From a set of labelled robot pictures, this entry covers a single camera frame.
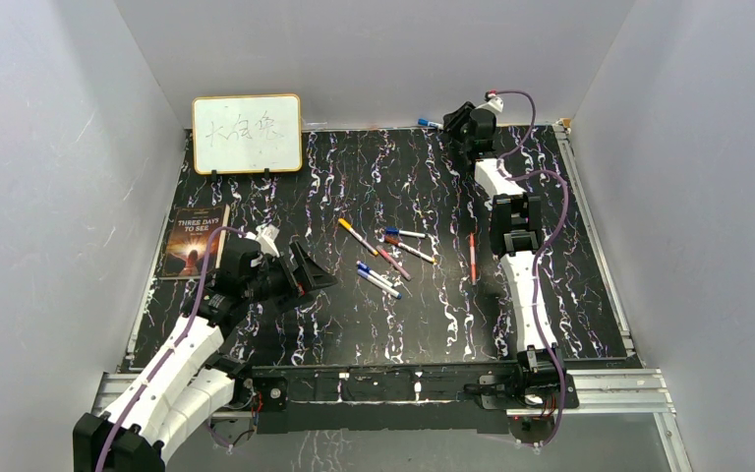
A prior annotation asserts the dark blue capped marker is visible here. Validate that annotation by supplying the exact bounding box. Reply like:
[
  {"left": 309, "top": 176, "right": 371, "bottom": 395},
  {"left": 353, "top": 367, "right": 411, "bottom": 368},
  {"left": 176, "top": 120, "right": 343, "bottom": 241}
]
[{"left": 357, "top": 261, "right": 392, "bottom": 286}]

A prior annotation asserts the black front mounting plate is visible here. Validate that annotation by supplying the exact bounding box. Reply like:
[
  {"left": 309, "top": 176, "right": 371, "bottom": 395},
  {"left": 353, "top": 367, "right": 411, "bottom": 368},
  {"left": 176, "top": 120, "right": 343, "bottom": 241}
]
[{"left": 244, "top": 361, "right": 518, "bottom": 435}]

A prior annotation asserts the pink translucent pen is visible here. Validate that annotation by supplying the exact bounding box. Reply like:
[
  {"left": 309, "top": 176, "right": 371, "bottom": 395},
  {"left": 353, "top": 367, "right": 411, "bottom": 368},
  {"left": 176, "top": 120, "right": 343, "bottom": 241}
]
[{"left": 376, "top": 246, "right": 412, "bottom": 281}]

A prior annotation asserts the yellow capped marker pen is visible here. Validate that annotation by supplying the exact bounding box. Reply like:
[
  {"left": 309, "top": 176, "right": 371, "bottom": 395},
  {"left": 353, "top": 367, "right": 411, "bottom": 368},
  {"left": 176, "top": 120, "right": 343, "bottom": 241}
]
[{"left": 338, "top": 218, "right": 378, "bottom": 256}]

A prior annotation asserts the dark paperback book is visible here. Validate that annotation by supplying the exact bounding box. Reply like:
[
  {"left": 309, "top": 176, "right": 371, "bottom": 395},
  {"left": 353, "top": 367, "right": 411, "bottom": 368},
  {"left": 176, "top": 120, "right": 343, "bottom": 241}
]
[{"left": 158, "top": 204, "right": 230, "bottom": 280}]

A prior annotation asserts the brown capped yellow-end marker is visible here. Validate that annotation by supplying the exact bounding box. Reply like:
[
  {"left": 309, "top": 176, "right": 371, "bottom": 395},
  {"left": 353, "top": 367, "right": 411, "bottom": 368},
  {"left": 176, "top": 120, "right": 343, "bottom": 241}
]
[{"left": 383, "top": 235, "right": 436, "bottom": 265}]

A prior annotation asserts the small blue capped marker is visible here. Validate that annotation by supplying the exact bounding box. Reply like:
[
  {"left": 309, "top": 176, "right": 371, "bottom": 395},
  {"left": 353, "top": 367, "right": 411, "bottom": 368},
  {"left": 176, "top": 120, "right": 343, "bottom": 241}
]
[{"left": 384, "top": 227, "right": 428, "bottom": 239}]

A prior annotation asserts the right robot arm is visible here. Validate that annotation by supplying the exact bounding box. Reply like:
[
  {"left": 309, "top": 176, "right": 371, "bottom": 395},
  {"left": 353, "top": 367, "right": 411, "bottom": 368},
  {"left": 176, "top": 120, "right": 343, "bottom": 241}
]
[{"left": 441, "top": 90, "right": 570, "bottom": 417}]

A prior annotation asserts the orange red pen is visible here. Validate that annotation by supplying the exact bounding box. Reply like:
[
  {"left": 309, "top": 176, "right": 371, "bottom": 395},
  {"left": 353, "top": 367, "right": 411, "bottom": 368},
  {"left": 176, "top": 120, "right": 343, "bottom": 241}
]
[{"left": 469, "top": 232, "right": 478, "bottom": 286}]

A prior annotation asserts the aluminium front rail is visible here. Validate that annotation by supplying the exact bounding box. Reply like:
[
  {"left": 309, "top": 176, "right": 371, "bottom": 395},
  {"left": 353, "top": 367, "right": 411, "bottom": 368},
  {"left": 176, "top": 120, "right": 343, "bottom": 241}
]
[{"left": 89, "top": 368, "right": 677, "bottom": 420}]

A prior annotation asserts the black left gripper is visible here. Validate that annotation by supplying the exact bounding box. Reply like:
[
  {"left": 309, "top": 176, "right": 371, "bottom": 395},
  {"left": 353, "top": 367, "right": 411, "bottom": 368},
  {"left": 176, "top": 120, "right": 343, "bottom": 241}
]
[{"left": 244, "top": 242, "right": 336, "bottom": 313}]

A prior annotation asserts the small framed whiteboard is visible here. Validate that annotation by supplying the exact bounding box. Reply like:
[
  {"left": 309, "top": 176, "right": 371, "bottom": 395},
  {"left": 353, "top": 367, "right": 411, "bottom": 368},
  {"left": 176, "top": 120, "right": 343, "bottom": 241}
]
[{"left": 192, "top": 93, "right": 303, "bottom": 175}]

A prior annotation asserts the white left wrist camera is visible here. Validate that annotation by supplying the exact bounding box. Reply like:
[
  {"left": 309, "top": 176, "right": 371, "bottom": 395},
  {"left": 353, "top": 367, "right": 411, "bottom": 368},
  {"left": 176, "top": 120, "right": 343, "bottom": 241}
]
[{"left": 256, "top": 224, "right": 280, "bottom": 257}]

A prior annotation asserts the blue capped whiteboard marker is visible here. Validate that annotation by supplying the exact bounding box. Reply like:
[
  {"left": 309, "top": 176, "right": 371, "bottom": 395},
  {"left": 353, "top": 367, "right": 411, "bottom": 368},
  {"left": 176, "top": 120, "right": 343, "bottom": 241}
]
[{"left": 417, "top": 118, "right": 443, "bottom": 130}]

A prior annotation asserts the light blue capped marker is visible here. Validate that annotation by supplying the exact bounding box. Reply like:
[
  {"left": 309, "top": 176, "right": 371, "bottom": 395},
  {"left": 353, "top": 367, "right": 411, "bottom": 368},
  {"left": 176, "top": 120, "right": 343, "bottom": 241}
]
[{"left": 357, "top": 269, "right": 402, "bottom": 300}]

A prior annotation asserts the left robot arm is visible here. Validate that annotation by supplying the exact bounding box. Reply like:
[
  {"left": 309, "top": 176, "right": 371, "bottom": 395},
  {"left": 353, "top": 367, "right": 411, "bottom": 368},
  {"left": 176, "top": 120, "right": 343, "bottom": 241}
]
[{"left": 72, "top": 233, "right": 338, "bottom": 471}]

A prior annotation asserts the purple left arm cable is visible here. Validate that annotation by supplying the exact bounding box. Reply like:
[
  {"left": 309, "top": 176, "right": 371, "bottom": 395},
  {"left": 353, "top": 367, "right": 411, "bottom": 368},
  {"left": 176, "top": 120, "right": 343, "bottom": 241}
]
[{"left": 90, "top": 225, "right": 255, "bottom": 472}]

